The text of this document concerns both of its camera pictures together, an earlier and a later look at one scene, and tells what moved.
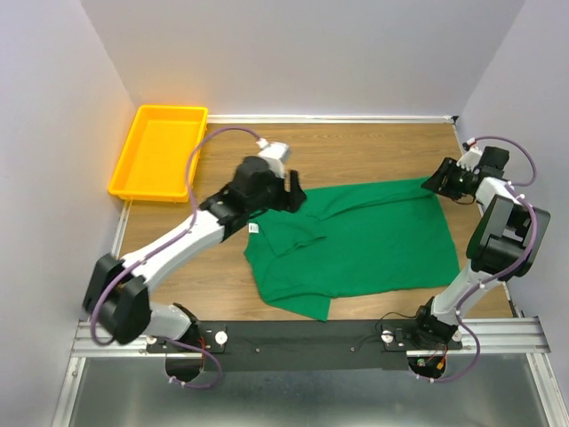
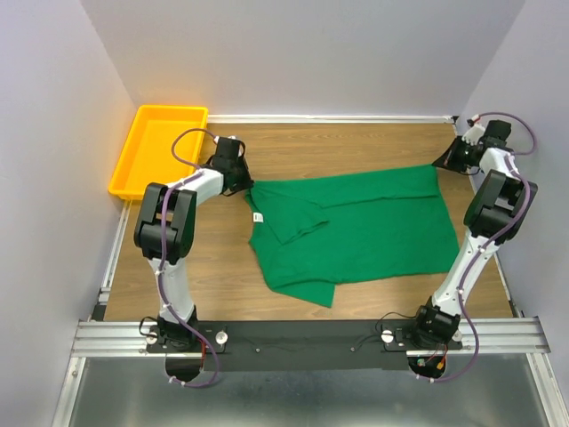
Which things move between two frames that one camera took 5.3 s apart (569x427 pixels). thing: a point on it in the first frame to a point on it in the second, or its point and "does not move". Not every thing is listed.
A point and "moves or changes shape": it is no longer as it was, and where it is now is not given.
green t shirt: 356,240 moves or changes shape
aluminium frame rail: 85,346 does not move
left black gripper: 289,201 to 246,181
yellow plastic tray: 155,165 does not move
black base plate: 302,345 does not move
